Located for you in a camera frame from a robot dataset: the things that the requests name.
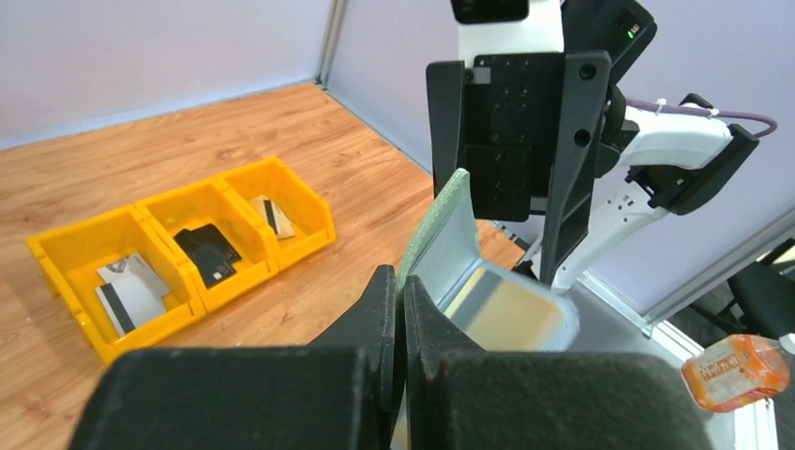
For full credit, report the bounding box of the aluminium frame rail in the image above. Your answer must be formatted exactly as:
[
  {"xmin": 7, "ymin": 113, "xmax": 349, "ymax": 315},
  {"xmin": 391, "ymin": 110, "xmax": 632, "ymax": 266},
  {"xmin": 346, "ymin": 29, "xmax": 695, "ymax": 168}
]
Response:
[{"xmin": 570, "ymin": 211, "xmax": 794, "ymax": 449}]

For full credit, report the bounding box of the silver card in bin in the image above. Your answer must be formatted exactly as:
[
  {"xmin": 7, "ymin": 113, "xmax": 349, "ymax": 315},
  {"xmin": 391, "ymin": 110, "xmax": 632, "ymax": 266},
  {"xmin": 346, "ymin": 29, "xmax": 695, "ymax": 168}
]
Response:
[{"xmin": 97, "ymin": 253, "xmax": 171, "ymax": 297}]

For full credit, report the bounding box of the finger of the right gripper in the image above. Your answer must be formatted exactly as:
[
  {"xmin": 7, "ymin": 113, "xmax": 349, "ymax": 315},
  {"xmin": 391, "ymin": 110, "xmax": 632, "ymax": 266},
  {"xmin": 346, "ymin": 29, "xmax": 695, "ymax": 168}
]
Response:
[
  {"xmin": 426, "ymin": 61, "xmax": 466, "ymax": 197},
  {"xmin": 539, "ymin": 51, "xmax": 611, "ymax": 286}
]

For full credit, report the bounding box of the white striped card in bin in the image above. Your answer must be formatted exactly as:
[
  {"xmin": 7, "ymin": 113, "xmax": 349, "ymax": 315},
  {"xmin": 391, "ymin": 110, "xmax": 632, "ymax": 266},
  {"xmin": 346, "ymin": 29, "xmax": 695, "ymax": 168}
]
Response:
[{"xmin": 96, "ymin": 277, "xmax": 166, "ymax": 337}]

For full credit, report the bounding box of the black office chair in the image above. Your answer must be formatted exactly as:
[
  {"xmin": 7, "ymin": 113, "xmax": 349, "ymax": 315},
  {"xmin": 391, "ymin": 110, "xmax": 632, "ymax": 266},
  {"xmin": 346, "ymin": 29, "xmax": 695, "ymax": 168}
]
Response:
[{"xmin": 727, "ymin": 238, "xmax": 794, "ymax": 338}]

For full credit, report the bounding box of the black card in bin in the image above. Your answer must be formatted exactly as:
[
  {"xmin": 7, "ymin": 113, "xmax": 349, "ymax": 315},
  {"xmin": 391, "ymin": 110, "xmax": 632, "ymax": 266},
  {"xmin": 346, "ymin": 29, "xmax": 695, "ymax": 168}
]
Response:
[{"xmin": 173, "ymin": 224, "xmax": 242, "ymax": 289}]

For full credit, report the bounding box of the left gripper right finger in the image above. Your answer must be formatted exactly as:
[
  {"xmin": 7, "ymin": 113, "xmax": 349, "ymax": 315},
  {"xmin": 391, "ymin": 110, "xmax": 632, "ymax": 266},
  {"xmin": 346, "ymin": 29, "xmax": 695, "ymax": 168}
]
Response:
[{"xmin": 403, "ymin": 276, "xmax": 712, "ymax": 449}]

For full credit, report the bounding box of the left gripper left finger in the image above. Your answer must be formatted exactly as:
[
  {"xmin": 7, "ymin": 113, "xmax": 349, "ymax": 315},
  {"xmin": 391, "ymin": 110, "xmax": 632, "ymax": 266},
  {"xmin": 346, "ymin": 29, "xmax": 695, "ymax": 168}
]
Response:
[{"xmin": 69, "ymin": 265, "xmax": 398, "ymax": 449}]

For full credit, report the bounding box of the yellow three-compartment bin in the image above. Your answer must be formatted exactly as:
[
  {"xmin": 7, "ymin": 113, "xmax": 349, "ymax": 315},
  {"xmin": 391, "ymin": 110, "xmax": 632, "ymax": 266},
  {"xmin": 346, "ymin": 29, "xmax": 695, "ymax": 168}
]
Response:
[{"xmin": 26, "ymin": 157, "xmax": 337, "ymax": 362}]

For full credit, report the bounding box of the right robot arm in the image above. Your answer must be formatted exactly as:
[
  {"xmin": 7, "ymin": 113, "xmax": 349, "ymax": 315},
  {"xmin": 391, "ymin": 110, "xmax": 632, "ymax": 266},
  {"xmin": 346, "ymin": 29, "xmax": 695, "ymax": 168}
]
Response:
[{"xmin": 426, "ymin": 1, "xmax": 758, "ymax": 293}]

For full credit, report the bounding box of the gold card in bin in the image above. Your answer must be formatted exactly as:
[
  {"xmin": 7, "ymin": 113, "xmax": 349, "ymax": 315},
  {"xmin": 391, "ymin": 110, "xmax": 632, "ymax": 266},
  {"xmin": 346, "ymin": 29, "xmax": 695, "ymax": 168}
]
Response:
[{"xmin": 248, "ymin": 195, "xmax": 295, "ymax": 240}]

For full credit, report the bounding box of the green card holder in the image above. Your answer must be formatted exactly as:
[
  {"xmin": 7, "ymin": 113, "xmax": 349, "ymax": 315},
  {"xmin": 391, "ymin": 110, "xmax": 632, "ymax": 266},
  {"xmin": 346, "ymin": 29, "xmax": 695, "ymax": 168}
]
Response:
[{"xmin": 397, "ymin": 167, "xmax": 582, "ymax": 450}]

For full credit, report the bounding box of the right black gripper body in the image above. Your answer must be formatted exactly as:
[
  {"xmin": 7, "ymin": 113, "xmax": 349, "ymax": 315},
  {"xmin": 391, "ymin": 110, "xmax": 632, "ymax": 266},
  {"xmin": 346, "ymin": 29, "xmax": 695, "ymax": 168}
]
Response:
[{"xmin": 462, "ymin": 53, "xmax": 564, "ymax": 222}]

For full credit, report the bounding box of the gold card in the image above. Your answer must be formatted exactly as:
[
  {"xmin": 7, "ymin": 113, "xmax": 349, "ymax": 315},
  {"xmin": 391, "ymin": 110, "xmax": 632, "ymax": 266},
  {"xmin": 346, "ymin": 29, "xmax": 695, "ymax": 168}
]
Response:
[
  {"xmin": 248, "ymin": 195, "xmax": 295, "ymax": 240},
  {"xmin": 445, "ymin": 268, "xmax": 563, "ymax": 351}
]

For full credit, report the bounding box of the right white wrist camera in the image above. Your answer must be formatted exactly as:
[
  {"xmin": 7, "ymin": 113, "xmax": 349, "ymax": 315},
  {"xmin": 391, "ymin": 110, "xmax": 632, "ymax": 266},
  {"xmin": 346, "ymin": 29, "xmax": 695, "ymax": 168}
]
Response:
[{"xmin": 457, "ymin": 0, "xmax": 564, "ymax": 68}]

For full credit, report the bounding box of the orange drink bottle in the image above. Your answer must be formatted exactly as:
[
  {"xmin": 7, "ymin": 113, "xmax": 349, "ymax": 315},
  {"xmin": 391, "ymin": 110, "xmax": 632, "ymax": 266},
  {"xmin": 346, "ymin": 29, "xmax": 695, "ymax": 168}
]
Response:
[{"xmin": 681, "ymin": 333, "xmax": 794, "ymax": 413}]

